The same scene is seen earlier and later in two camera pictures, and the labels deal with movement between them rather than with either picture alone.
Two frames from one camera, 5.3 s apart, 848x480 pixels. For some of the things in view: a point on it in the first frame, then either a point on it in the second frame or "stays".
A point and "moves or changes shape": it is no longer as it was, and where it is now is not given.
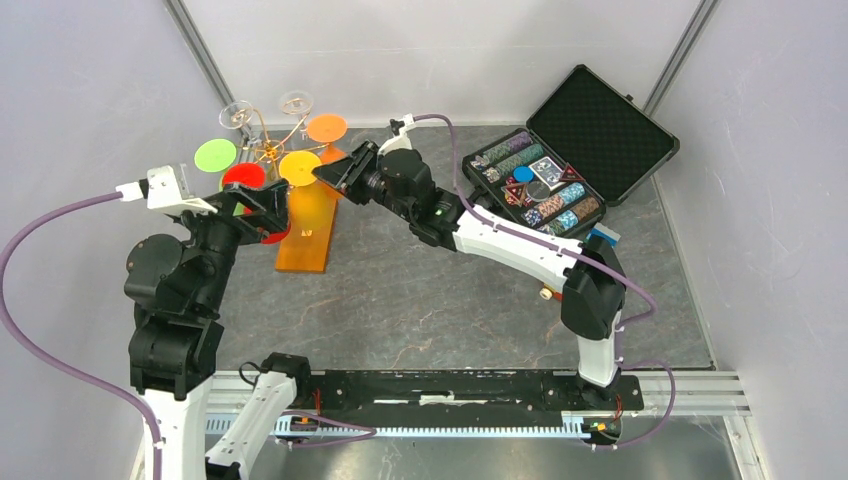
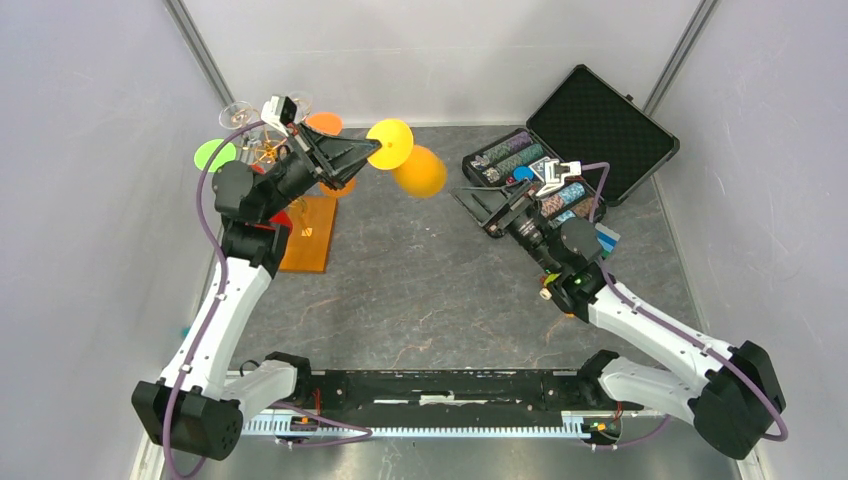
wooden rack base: x=311 y=210 stays
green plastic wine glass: x=216 y=155 stays
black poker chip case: x=585 y=149 stays
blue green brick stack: x=604 y=233 stays
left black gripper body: x=262 y=219 to x=299 y=166
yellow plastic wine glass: x=311 y=203 moves or changes shape
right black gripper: x=345 y=175 to x=489 y=206
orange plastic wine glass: x=328 y=128 stays
